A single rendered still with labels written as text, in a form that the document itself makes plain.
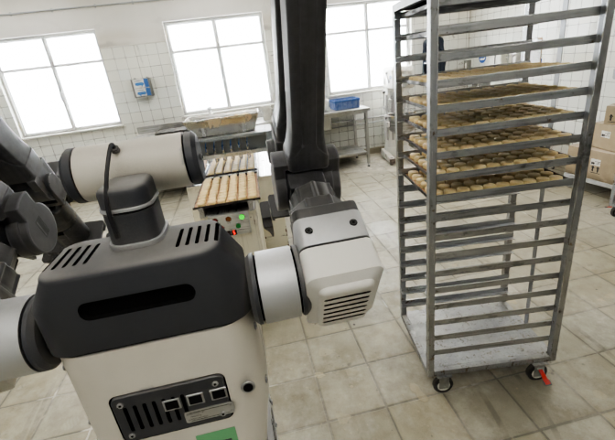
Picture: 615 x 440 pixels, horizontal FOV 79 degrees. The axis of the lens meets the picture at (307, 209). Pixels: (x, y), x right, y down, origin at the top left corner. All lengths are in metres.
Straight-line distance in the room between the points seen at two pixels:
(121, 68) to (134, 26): 0.61
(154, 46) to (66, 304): 5.83
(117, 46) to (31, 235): 5.72
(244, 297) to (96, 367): 0.18
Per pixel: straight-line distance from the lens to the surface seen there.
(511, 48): 1.63
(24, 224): 0.65
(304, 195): 0.53
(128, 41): 6.27
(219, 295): 0.44
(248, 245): 2.40
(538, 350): 2.34
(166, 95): 6.20
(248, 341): 0.49
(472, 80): 1.58
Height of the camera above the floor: 1.64
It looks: 22 degrees down
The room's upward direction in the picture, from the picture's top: 7 degrees counter-clockwise
